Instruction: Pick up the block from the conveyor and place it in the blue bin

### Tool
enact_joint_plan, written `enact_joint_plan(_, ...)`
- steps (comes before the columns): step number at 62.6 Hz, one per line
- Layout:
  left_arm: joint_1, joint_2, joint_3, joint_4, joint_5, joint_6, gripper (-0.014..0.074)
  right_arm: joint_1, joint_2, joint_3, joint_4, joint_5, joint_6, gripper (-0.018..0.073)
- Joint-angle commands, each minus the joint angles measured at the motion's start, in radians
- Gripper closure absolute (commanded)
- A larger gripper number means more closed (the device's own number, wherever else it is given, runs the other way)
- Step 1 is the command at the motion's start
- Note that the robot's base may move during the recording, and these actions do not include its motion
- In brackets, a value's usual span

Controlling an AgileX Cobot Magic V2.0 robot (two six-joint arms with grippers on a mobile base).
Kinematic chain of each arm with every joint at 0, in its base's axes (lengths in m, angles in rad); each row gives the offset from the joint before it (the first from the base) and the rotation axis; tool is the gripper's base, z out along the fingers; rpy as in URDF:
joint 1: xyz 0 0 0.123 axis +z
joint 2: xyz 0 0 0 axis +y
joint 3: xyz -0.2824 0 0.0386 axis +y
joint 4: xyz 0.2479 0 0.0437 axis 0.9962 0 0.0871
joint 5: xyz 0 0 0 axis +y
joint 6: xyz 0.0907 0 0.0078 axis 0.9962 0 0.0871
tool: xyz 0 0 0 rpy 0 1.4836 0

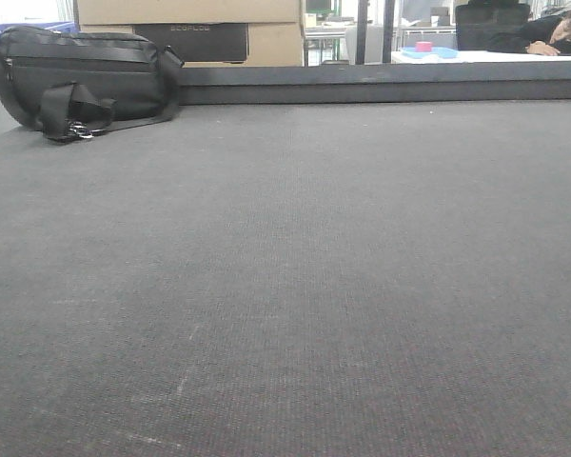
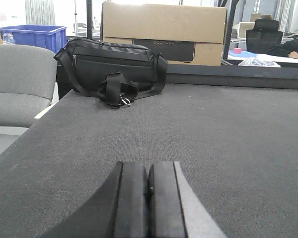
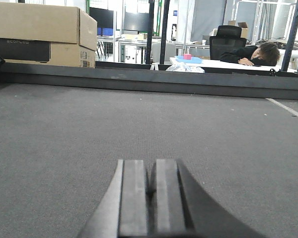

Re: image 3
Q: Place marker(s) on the large cardboard box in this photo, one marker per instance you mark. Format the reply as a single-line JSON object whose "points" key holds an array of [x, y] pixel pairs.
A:
{"points": [[62, 24]]}

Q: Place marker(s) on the white table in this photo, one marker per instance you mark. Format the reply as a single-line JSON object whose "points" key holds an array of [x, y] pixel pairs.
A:
{"points": [[206, 63]]}

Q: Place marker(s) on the black mesh office chair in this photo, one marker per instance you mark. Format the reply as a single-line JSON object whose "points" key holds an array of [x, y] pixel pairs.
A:
{"points": [[227, 39]]}

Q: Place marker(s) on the lower cardboard box black label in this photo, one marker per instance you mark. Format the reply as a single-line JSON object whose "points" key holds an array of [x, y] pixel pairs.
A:
{"points": [[46, 53]]}

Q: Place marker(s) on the pink block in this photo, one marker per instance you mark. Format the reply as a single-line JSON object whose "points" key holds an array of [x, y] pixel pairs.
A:
{"points": [[187, 56]]}

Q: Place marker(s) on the black vertical post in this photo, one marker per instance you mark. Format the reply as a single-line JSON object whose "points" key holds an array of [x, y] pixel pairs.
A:
{"points": [[164, 31], [150, 31]]}

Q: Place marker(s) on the dark conveyor side rail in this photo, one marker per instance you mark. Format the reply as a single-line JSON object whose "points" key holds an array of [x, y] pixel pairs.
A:
{"points": [[255, 84]]}

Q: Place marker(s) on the person in black sleeping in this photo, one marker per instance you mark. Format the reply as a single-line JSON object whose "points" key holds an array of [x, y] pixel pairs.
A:
{"points": [[266, 54]]}

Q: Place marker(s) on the dark blue frame post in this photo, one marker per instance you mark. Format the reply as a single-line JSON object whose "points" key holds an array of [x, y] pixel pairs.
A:
{"points": [[291, 40]]}

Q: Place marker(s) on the light blue tray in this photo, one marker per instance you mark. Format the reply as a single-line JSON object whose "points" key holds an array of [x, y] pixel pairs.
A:
{"points": [[191, 60]]}

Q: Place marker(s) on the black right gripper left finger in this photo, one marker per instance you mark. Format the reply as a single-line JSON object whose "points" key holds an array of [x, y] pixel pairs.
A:
{"points": [[123, 210]]}

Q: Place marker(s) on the clear plastic bag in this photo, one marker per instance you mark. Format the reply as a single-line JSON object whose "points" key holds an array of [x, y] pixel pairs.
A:
{"points": [[183, 67]]}

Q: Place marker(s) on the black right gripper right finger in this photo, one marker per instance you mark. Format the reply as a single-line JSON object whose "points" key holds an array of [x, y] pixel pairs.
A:
{"points": [[182, 208]]}

